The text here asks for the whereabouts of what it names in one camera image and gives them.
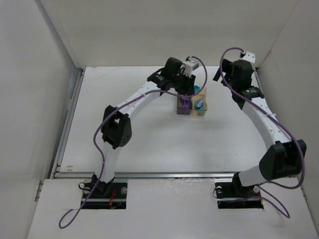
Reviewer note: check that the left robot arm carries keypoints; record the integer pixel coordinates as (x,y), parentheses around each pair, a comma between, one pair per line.
(116,126)

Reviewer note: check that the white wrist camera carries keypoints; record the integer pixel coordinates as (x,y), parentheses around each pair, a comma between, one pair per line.
(190,64)
(248,56)

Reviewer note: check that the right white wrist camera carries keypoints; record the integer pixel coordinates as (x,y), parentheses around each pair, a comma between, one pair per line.
(248,56)

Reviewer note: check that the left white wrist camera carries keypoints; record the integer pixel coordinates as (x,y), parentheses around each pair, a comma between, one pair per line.
(190,64)

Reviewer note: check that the purple printed lego brick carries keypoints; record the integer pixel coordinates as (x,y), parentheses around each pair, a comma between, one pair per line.
(185,104)

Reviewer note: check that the orange transparent container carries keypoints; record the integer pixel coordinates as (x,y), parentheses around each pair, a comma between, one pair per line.
(195,112)

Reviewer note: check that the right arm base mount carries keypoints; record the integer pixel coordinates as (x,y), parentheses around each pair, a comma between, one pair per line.
(230,197)

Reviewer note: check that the grey transparent container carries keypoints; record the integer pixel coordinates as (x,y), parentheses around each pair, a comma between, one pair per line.
(180,111)

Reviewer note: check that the aluminium rail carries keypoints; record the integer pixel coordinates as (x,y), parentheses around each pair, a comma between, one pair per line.
(146,175)

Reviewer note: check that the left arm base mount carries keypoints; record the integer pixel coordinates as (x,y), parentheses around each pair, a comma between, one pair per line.
(115,199)

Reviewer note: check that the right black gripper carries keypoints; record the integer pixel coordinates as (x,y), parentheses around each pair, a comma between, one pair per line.
(225,70)

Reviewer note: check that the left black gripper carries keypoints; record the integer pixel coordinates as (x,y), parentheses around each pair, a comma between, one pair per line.
(186,85)

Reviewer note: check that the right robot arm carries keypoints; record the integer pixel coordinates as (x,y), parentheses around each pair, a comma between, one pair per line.
(284,155)

